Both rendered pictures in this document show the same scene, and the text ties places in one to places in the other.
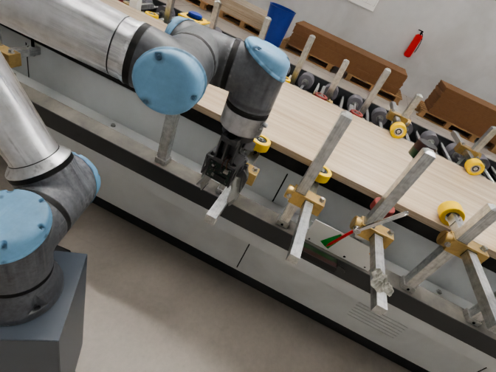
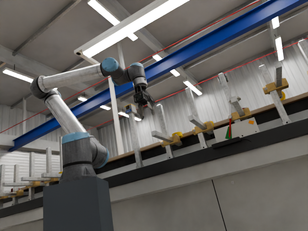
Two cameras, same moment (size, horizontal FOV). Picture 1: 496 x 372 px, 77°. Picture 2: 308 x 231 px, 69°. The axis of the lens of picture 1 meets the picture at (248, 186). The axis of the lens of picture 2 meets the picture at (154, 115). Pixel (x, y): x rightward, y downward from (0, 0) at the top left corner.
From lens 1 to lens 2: 1.26 m
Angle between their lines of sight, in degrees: 61
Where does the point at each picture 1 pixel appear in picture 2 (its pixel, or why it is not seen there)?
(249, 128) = (140, 79)
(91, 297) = not seen: outside the picture
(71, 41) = (90, 69)
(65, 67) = not seen: hidden behind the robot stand
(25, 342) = (81, 180)
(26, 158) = not seen: hidden behind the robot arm
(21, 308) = (79, 170)
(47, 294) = (90, 170)
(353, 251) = (242, 128)
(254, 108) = (138, 74)
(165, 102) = (109, 65)
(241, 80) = (131, 70)
